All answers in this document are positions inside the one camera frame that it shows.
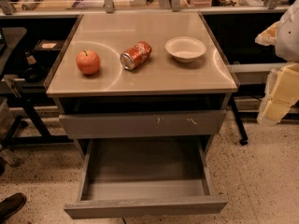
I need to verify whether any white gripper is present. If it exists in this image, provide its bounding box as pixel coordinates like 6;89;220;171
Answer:
257;63;299;126

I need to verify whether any black desk left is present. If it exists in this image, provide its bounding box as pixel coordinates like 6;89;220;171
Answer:
1;27;72;148

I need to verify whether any white paper bowl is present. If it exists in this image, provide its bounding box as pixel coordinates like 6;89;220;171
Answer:
165;36;206;63

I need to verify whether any grey drawer cabinet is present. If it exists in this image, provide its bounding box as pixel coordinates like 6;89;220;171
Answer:
45;12;237;154

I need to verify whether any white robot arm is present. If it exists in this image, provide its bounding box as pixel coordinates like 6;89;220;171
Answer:
255;0;299;126

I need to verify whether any grey drawer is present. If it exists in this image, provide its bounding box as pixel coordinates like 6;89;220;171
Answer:
64;137;227;219
59;110;227;139

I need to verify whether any grey top drawer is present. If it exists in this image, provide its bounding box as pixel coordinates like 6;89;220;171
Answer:
59;110;227;139

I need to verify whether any crushed orange soda can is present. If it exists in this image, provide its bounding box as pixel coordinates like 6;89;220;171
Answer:
120;41;151;71

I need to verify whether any red apple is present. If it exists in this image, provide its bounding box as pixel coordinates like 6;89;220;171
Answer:
76;50;101;76

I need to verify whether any dark shoe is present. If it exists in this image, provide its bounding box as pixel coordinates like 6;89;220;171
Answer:
0;192;26;224

